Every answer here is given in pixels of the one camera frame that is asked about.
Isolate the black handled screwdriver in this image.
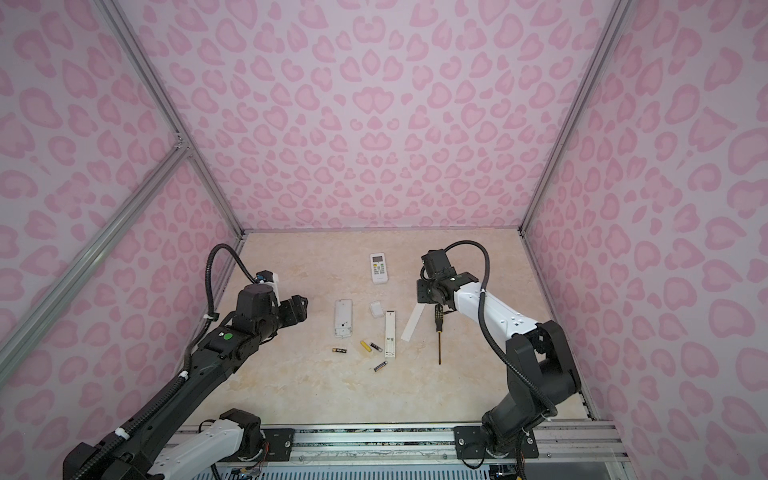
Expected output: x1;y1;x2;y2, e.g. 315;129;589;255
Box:
434;304;444;365

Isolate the white remote angled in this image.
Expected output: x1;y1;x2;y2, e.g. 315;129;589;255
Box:
334;299;353;338

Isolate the slim white remote control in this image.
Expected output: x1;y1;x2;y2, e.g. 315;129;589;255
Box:
385;310;396;358

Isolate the white remote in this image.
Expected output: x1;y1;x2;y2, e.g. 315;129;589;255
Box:
370;253;389;285

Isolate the small white battery cover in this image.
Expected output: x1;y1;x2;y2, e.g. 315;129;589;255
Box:
369;301;385;318

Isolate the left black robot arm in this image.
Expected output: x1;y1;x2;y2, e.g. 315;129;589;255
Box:
63;283;309;479

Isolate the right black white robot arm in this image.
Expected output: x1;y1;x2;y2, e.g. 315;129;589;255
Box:
417;240;582;457

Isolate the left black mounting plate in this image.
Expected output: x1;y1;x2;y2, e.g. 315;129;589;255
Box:
235;428;295;463

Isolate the black mounting plate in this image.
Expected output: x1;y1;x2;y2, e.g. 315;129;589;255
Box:
452;425;540;461
235;428;295;463

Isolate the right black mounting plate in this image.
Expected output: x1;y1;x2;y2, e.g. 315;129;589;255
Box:
452;425;540;461

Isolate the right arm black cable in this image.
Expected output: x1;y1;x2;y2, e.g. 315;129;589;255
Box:
443;239;559;417

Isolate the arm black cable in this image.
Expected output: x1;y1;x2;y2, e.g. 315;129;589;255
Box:
443;239;559;417
203;242;259;319

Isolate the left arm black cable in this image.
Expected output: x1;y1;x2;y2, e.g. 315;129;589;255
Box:
203;242;259;319

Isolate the aluminium front rail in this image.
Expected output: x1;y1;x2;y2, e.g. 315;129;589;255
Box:
147;420;636;479

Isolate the aluminium diagonal frame bar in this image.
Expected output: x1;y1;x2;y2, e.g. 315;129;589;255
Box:
1;140;189;385

